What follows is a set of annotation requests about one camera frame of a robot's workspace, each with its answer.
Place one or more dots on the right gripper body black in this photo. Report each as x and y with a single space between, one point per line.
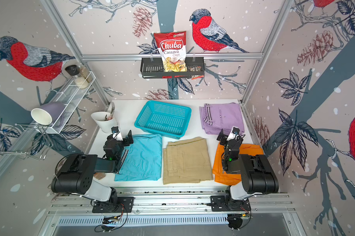
226 155

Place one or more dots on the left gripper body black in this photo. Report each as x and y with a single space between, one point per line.
120 153

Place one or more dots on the purple pants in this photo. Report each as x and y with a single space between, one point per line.
217 117

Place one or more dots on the teal pants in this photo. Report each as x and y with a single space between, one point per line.
143 159

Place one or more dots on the orange pants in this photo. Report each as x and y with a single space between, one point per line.
220 176

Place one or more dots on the beige pants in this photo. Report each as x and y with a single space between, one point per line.
187 161

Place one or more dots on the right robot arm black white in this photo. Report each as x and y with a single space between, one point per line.
255 172

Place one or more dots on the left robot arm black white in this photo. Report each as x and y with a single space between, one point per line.
76 175

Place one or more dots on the teal plastic basket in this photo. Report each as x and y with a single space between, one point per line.
168 120

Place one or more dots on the white utensil holder cup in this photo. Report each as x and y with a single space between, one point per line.
104 121

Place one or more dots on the spice jar on table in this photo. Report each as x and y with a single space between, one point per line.
99 176

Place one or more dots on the purple white cup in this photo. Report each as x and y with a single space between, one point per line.
48 113

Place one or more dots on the glass spice bottle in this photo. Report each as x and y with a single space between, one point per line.
85 73

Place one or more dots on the black lid spice jar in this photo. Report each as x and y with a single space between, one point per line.
79 80

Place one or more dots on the red cassava chips bag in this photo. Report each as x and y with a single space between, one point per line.
172 48

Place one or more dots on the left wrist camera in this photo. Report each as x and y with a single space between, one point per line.
116 133

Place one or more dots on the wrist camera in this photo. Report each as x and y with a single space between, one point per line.
234 133
116 133

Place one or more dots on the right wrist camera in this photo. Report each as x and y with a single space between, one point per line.
234 133

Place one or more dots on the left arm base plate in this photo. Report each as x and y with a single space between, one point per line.
121 204

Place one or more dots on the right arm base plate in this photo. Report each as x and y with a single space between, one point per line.
223 203

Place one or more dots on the white wire wall shelf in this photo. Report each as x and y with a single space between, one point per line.
68 98

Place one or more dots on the black hanging wire shelf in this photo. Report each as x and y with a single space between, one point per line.
153 69

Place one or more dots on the wire cup rack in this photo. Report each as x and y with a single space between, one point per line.
25 141

